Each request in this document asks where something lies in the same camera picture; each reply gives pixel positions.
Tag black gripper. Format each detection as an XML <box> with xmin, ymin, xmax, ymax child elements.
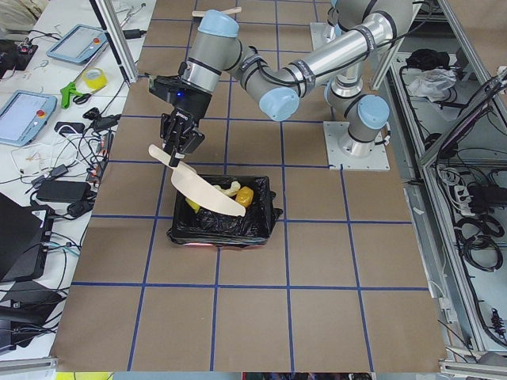
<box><xmin>149</xmin><ymin>75</ymin><xmax>212</xmax><ymax>166</ymax></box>

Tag beige plastic dustpan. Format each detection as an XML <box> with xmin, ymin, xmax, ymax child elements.
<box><xmin>148</xmin><ymin>144</ymin><xmax>246</xmax><ymax>216</ymax></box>

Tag yellow green sponge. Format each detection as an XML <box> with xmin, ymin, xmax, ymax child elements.
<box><xmin>185</xmin><ymin>198</ymin><xmax>200</xmax><ymax>214</ymax></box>

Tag toy croissant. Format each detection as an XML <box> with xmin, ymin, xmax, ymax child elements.
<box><xmin>213</xmin><ymin>180</ymin><xmax>241</xmax><ymax>197</ymax></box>

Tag yellow toy potato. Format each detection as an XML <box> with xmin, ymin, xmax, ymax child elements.
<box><xmin>234</xmin><ymin>186</ymin><xmax>254</xmax><ymax>208</ymax></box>

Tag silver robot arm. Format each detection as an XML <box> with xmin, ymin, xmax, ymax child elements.
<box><xmin>149</xmin><ymin>1</ymin><xmax>413</xmax><ymax>167</ymax></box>

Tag black bag lined bin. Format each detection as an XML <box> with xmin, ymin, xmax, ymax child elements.
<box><xmin>167</xmin><ymin>174</ymin><xmax>283</xmax><ymax>248</ymax></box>

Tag black scissors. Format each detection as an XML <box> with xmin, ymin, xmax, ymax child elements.
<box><xmin>72</xmin><ymin>93</ymin><xmax>92</xmax><ymax>105</ymax></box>

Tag yellow tape roll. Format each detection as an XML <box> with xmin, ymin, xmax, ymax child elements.
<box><xmin>82</xmin><ymin>67</ymin><xmax>108</xmax><ymax>90</ymax></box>

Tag large black power brick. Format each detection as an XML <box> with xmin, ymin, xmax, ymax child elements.
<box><xmin>36</xmin><ymin>180</ymin><xmax>91</xmax><ymax>203</ymax></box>

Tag black power adapter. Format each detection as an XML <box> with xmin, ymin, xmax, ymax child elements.
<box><xmin>124</xmin><ymin>28</ymin><xmax>147</xmax><ymax>40</ymax></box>

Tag upper teach pendant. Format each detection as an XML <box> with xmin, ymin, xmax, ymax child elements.
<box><xmin>46</xmin><ymin>24</ymin><xmax>107</xmax><ymax>64</ymax></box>

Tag teach pendant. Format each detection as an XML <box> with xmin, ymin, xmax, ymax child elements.
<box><xmin>46</xmin><ymin>24</ymin><xmax>107</xmax><ymax>64</ymax></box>
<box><xmin>0</xmin><ymin>90</ymin><xmax>57</xmax><ymax>146</ymax></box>

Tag lower teach pendant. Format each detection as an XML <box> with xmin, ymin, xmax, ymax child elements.
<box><xmin>0</xmin><ymin>90</ymin><xmax>57</xmax><ymax>146</ymax></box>

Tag aluminium frame post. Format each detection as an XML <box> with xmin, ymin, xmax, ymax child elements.
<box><xmin>90</xmin><ymin>0</ymin><xmax>139</xmax><ymax>84</ymax></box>

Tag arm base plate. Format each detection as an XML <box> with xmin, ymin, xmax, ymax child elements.
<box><xmin>323</xmin><ymin>121</ymin><xmax>391</xmax><ymax>172</ymax></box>
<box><xmin>310</xmin><ymin>22</ymin><xmax>336</xmax><ymax>50</ymax></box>

